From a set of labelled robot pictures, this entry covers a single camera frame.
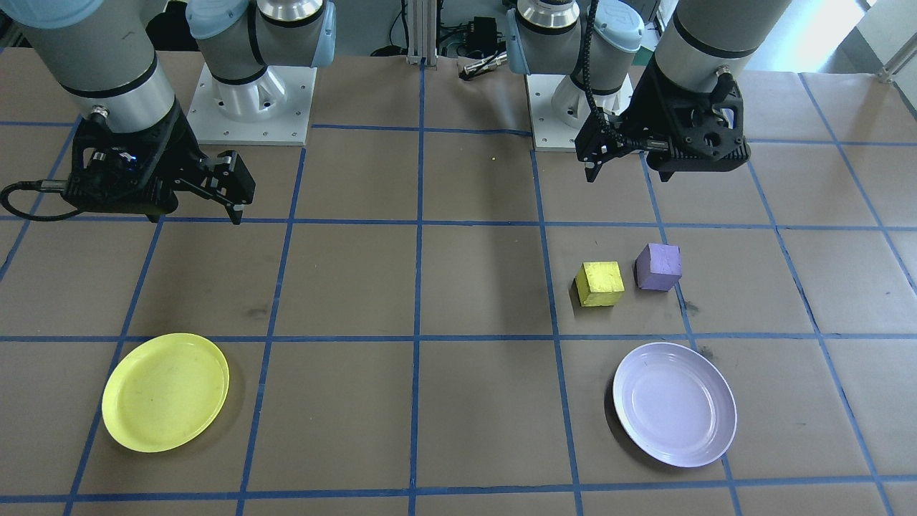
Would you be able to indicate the purple foam cube block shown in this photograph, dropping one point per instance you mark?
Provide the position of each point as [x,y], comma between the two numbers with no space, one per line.
[658,266]

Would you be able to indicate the yellow foam cube block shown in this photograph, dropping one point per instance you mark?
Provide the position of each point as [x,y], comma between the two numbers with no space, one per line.
[602,283]

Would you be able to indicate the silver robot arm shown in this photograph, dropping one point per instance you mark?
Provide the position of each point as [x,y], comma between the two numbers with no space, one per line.
[716,36]
[93,64]

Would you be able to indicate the black electronics box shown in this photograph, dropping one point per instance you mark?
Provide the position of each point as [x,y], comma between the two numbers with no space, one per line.
[481,32]

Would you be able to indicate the yellow round plate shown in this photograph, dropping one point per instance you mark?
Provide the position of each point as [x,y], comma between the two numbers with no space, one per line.
[165,394]

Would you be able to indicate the silver metal bar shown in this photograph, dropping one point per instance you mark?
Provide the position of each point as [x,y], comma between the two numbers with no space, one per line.
[901,63]

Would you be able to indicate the purple round plate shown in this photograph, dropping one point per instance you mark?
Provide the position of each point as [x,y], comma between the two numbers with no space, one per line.
[673,405]

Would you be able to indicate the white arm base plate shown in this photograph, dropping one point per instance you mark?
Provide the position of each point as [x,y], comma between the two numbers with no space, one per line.
[286,122]
[551,129]

